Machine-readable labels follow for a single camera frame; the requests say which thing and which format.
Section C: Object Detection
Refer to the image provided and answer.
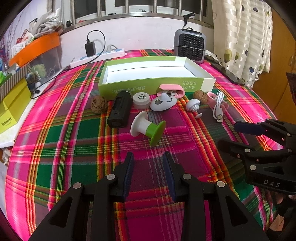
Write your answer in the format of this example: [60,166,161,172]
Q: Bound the white usb cable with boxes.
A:
[212,90,225,123]

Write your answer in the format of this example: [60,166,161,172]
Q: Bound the pink cable holder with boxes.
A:
[207,91,229,113]

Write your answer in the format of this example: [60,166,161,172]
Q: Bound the small white mushroom knob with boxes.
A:
[186,99,203,119]

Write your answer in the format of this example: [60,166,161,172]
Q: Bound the brown walnut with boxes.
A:
[193,90,208,105]
[91,95,108,114]

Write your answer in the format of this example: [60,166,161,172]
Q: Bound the pink stapler case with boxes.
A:
[157,84,185,99]

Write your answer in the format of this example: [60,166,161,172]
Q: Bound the grey white mouse-shaped gadget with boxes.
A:
[150,92,177,111]

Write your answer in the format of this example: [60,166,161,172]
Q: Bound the black rectangular device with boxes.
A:
[107,90,132,128]

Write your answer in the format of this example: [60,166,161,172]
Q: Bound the white green spool gadget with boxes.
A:
[130,111,166,147]

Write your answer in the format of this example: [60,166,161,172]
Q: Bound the white round cap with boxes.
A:
[132,92,151,110]

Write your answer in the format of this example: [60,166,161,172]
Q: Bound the plaid pink green cloth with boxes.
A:
[5,62,279,240]

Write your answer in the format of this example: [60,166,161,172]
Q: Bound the white patterned curtain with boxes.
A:
[212,0,273,88]

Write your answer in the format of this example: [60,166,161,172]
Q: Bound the grey mini heater fan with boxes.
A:
[174,28,207,64]

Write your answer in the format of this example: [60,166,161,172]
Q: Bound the green white cardboard box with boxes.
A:
[98,56,216,101]

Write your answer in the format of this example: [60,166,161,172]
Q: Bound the yellow box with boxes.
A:
[1,78,31,133]

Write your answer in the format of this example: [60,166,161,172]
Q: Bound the striped box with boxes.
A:
[0,64,30,101]

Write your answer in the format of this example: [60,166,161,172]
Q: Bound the white power strip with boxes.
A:
[70,49,126,68]

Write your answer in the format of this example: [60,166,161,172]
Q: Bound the orange lid storage bin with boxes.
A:
[9,32,63,77]

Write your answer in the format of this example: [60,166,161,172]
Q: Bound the white gloves pile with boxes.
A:
[32,9,62,38]

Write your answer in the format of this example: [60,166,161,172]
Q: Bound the black window handle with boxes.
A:
[182,13,195,29]

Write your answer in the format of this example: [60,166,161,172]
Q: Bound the black charger with cable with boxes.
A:
[30,30,106,100]

